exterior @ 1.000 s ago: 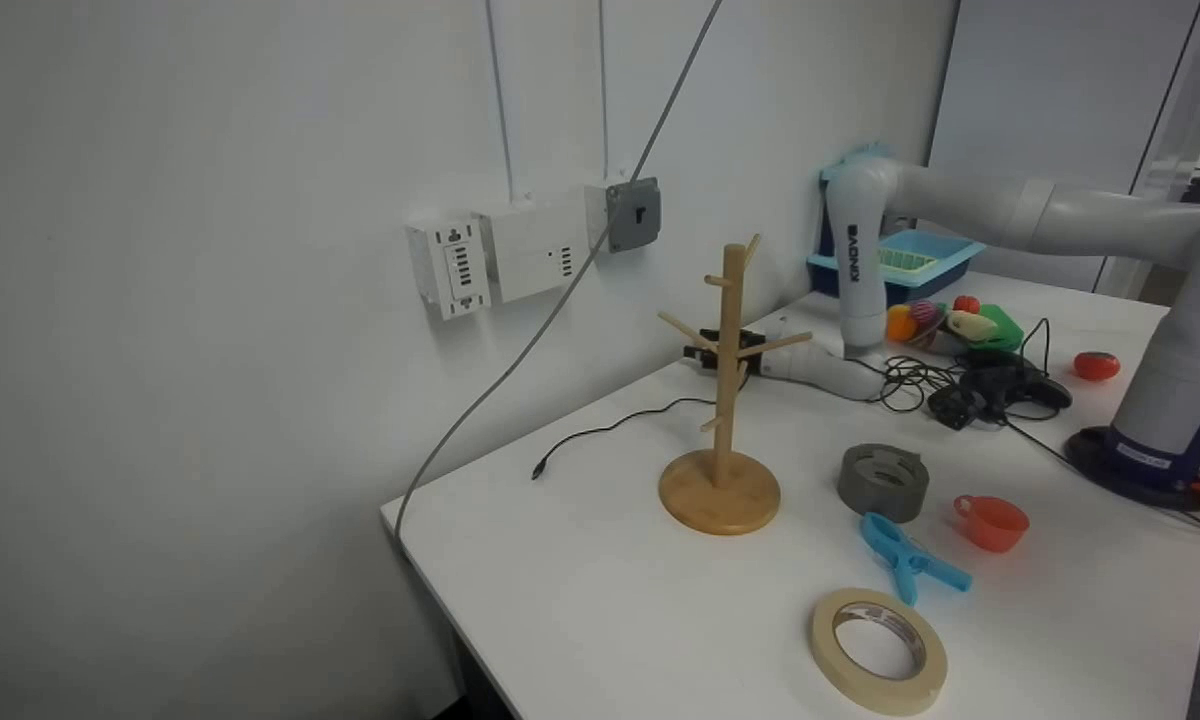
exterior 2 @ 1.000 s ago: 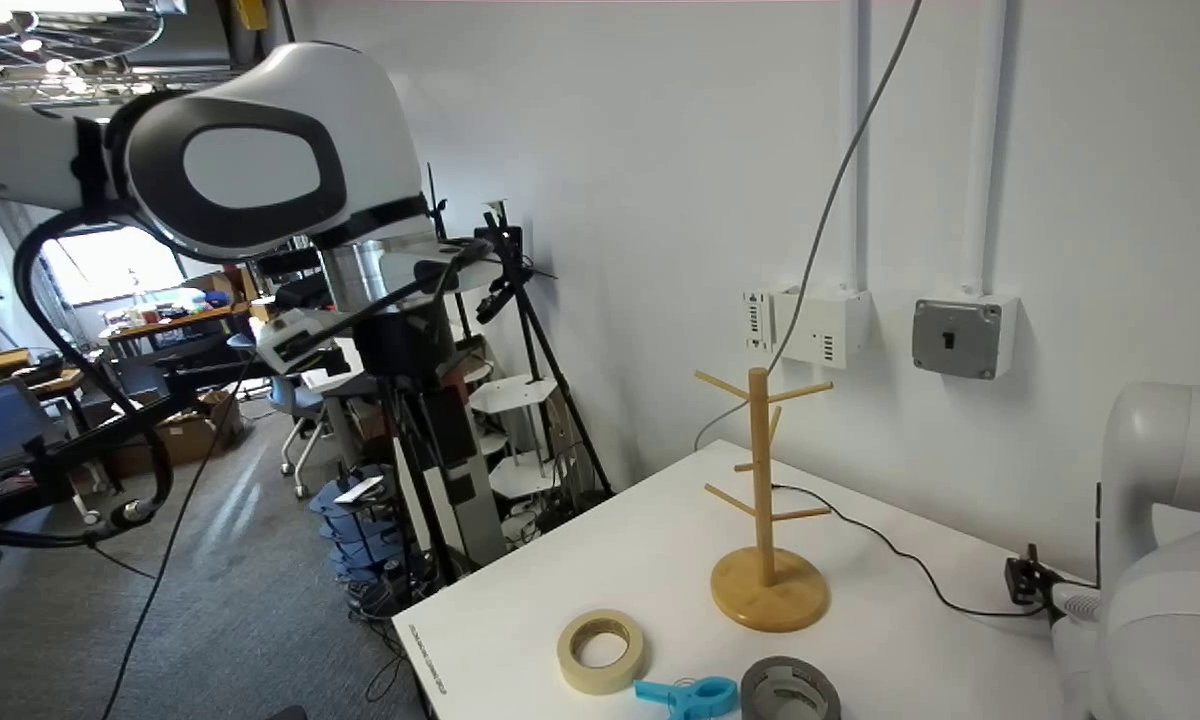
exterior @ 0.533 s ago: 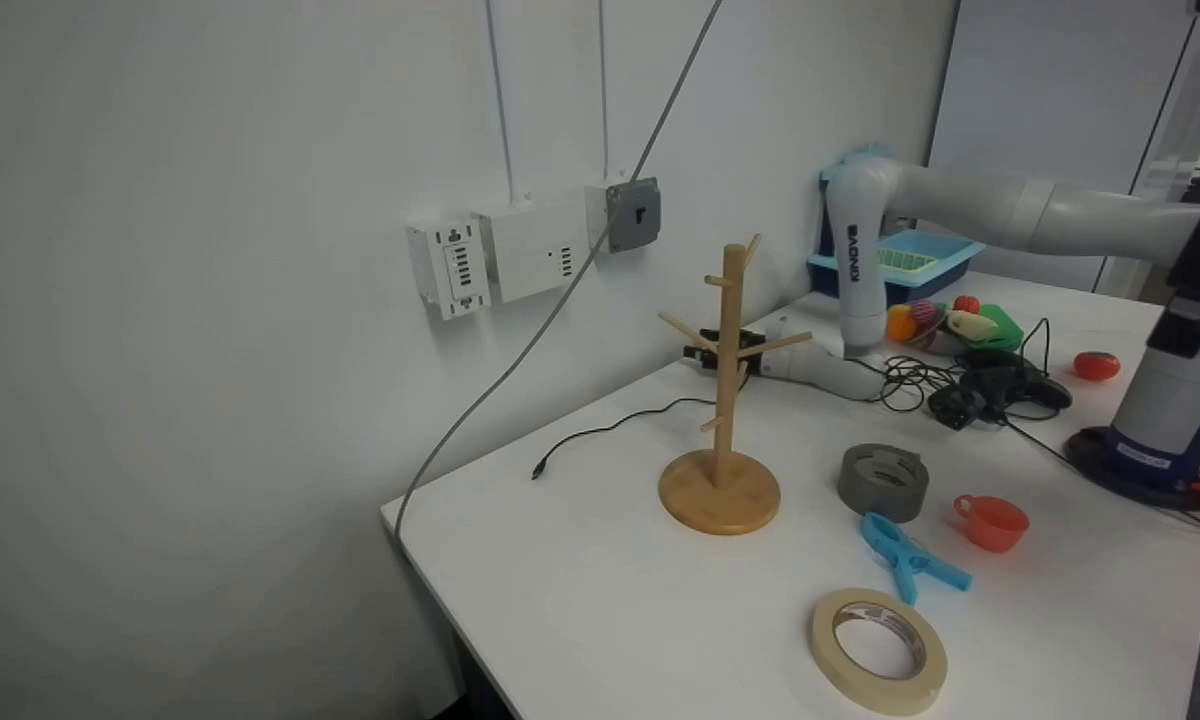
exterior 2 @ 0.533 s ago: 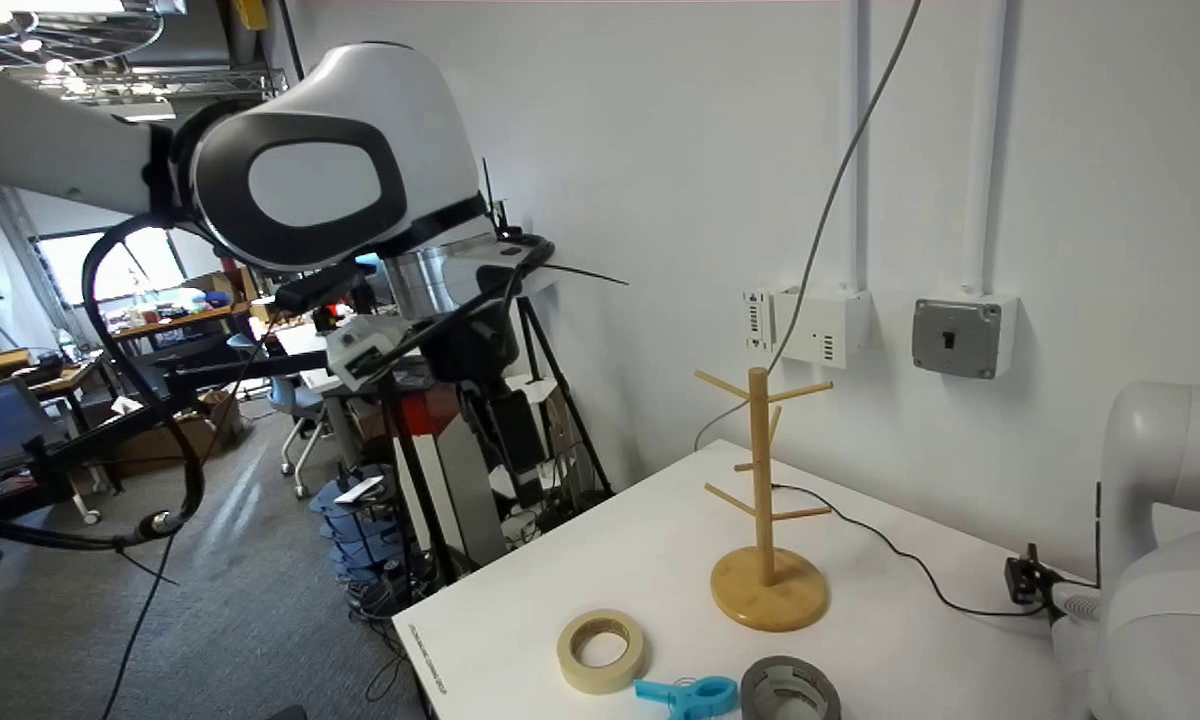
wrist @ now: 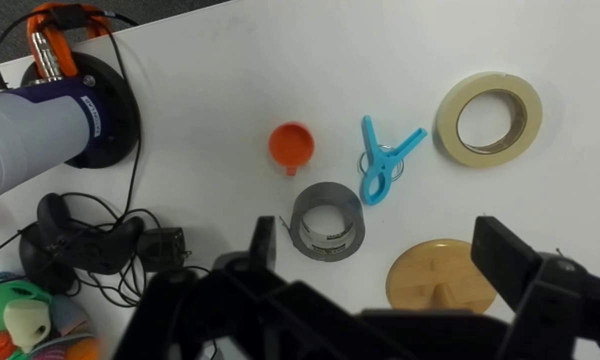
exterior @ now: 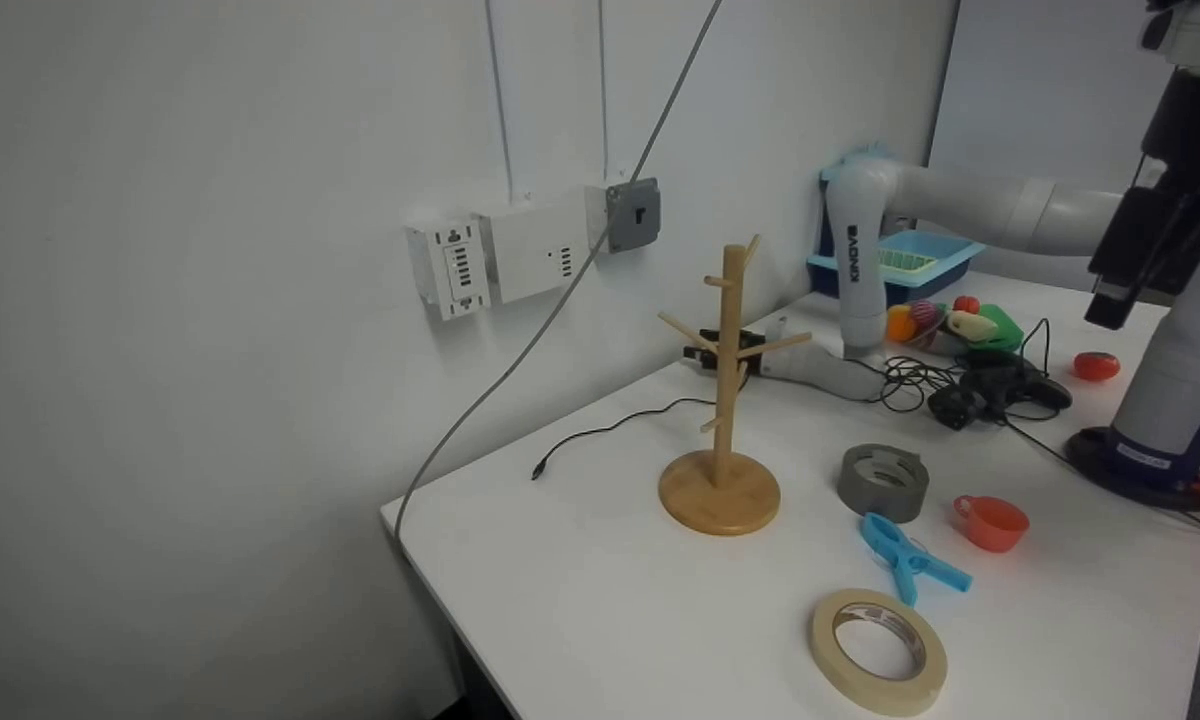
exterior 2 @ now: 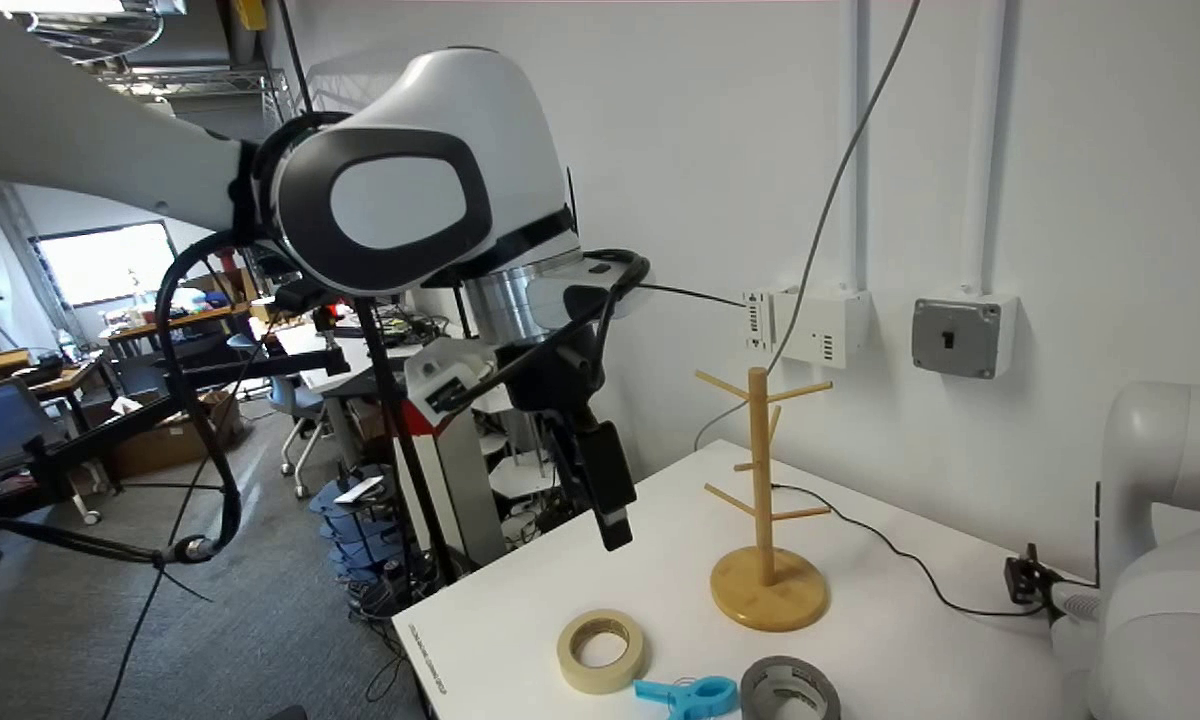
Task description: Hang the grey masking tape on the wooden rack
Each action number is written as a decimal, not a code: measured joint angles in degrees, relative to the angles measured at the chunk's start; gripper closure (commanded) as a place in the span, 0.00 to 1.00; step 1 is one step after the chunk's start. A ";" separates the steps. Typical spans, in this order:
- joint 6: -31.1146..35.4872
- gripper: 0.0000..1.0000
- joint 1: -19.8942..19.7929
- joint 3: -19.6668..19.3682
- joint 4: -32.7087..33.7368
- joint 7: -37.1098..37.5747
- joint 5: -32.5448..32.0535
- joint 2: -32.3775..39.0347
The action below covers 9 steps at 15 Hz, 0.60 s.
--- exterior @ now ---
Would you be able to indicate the orange ball toy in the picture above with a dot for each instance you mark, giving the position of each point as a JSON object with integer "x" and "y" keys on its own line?
{"x": 901, "y": 327}

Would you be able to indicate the wooden peg rack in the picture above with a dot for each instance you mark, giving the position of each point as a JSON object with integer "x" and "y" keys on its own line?
{"x": 722, "y": 492}

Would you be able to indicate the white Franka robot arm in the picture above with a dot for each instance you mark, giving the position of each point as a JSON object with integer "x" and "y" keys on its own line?
{"x": 1183, "y": 360}

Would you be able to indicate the white blue bottle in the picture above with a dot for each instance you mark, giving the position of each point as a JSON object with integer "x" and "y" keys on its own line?
{"x": 924, "y": 262}

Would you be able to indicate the white wall conduit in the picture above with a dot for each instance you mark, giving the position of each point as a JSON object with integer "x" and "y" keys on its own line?
{"x": 496, "y": 92}
{"x": 605, "y": 82}

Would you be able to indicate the black vertical wall trim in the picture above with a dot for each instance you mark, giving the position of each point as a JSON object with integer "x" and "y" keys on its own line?
{"x": 945, "y": 82}

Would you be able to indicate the grey masking tape roll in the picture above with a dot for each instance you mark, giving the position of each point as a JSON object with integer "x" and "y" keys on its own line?
{"x": 861, "y": 490}

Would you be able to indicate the black mouse-like device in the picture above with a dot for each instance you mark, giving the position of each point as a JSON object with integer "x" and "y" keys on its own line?
{"x": 1022, "y": 391}

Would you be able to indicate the small black device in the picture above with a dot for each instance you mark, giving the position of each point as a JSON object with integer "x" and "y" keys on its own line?
{"x": 745, "y": 349}

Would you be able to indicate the green yellow toy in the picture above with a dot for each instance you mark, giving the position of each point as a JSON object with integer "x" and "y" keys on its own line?
{"x": 991, "y": 328}

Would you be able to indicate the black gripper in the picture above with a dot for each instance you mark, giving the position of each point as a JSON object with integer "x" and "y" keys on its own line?
{"x": 1192, "y": 144}

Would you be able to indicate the red round lid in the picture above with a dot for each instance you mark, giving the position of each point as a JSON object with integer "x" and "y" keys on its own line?
{"x": 1098, "y": 366}

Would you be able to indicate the beige masking tape roll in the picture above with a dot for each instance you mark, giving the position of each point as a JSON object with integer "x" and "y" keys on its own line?
{"x": 832, "y": 652}

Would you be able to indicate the blue plastic clamp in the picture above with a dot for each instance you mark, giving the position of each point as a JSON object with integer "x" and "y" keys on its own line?
{"x": 911, "y": 563}

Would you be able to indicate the small red bowl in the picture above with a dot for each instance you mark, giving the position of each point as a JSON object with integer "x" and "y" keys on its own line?
{"x": 994, "y": 527}

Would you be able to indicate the white wall socket box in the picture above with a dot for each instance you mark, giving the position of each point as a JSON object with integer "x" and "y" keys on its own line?
{"x": 534, "y": 251}

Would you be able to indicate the white labelled wall box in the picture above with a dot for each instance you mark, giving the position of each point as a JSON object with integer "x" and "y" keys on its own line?
{"x": 451, "y": 266}

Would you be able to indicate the grey wall junction box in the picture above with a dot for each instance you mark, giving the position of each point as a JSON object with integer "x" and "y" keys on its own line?
{"x": 630, "y": 213}

